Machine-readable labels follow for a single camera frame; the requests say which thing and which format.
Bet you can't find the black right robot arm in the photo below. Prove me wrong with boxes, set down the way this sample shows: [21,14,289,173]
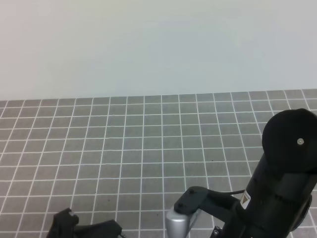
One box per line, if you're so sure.
[222,109,317,238]

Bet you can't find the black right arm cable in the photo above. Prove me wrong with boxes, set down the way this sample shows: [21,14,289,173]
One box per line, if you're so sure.
[222,189,246,196]

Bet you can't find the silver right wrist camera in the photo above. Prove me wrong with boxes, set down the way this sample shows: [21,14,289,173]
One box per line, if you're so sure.
[165,208,201,238]

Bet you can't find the black right camera bracket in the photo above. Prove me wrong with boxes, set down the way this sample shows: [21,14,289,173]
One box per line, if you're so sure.
[173,186,244,222]

